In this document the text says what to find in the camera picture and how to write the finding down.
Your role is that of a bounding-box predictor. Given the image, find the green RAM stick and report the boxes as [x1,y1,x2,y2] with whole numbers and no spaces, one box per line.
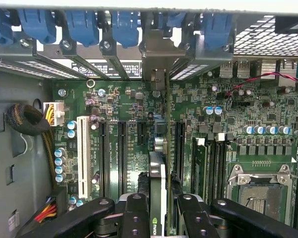
[192,137,209,206]

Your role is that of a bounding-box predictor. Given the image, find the black RAM slot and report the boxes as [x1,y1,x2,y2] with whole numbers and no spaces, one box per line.
[217,132,228,205]
[209,135,218,205]

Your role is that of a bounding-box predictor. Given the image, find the long black expansion slot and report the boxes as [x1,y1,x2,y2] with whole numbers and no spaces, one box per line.
[99,120,110,198]
[175,121,186,181]
[118,120,129,196]

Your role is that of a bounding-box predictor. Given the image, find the CPU socket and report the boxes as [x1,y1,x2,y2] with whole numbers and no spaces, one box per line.
[225,163,295,224]

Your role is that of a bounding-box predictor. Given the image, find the white expansion slot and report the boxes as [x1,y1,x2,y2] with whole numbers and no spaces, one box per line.
[76,115,91,199]

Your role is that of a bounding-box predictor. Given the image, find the short black expansion slot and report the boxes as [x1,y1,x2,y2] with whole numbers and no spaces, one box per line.
[136,121,147,147]

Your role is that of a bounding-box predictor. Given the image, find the green motherboard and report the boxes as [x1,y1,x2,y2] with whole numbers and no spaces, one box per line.
[52,79,298,234]

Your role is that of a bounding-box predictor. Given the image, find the white power connector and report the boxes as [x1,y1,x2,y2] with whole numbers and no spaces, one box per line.
[43,101,65,127]

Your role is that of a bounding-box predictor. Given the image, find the silver rear port block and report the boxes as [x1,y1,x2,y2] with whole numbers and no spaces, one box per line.
[220,59,251,79]

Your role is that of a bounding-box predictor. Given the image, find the blue card retention clip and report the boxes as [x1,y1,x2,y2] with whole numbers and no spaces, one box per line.
[111,10,140,49]
[203,12,235,50]
[17,8,57,45]
[161,11,187,38]
[0,8,14,45]
[64,9,100,48]

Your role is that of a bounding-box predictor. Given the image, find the dark open PC case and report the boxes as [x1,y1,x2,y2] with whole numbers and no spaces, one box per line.
[0,0,298,238]

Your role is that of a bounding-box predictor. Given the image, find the red and yellow wires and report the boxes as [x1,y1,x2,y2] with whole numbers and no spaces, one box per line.
[34,195,58,223]

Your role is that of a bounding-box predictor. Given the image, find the black sleeved cable bundle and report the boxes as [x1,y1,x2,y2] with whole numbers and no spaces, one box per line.
[5,104,59,189]

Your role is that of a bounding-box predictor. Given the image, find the red black twisted wire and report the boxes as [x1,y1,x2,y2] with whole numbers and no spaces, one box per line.
[224,71,298,100]

